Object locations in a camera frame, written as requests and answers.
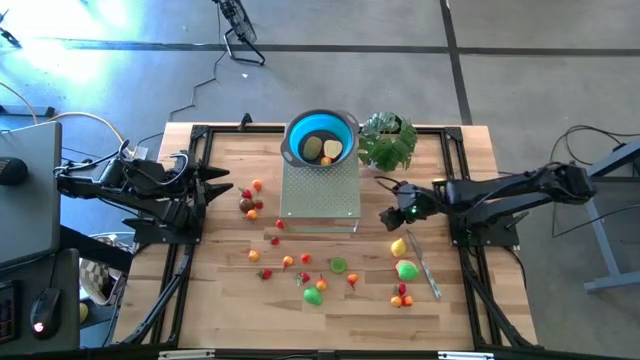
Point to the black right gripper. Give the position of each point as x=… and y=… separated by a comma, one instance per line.
x=417, y=202

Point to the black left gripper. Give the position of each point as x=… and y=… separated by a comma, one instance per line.
x=189, y=185

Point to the yellow toy lemon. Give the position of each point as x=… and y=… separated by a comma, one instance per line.
x=398, y=247

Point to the red toy strawberry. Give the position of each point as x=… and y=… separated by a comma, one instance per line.
x=265, y=274
x=280, y=224
x=246, y=193
x=401, y=289
x=303, y=278
x=274, y=241

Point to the small orange toy fruit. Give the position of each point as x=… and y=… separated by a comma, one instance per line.
x=326, y=160
x=251, y=214
x=256, y=185
x=253, y=256
x=321, y=284
x=396, y=301

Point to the green toy fruit half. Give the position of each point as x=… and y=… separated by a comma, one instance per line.
x=409, y=273

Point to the blue collapsible colander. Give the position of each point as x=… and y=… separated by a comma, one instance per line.
x=299, y=132

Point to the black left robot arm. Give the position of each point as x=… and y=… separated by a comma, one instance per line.
x=125, y=187

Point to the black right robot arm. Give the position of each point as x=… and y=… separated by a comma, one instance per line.
x=500, y=192

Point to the small red toy fruit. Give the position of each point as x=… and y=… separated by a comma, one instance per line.
x=305, y=258
x=258, y=203

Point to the red-orange toy fruit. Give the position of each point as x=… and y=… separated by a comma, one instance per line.
x=408, y=300

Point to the silver toy knife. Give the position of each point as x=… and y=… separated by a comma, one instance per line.
x=424, y=265

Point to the artificial potted monstera plant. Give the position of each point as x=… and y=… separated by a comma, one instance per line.
x=387, y=145

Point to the mint green perforated rack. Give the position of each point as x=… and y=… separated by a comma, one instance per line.
x=320, y=195

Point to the white power strip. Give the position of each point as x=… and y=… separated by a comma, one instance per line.
x=139, y=151

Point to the green toy pear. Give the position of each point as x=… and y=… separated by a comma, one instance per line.
x=313, y=296

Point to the checkered bag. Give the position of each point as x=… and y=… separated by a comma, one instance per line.
x=95, y=280

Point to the black floor fan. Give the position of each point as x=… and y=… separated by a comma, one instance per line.
x=240, y=25

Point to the black low desk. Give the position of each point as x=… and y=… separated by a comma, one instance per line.
x=55, y=270

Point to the grey desk top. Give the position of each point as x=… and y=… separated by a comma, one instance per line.
x=27, y=195

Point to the dark standing desk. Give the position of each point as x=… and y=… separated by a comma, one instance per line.
x=27, y=111

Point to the black mouse with red light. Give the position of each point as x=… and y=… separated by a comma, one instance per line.
x=46, y=312

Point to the black keyboard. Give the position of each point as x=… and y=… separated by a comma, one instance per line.
x=6, y=312

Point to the silver metal bracket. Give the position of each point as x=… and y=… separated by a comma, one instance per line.
x=465, y=356
x=186, y=355

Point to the grey metal desk frame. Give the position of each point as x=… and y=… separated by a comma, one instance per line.
x=607, y=225

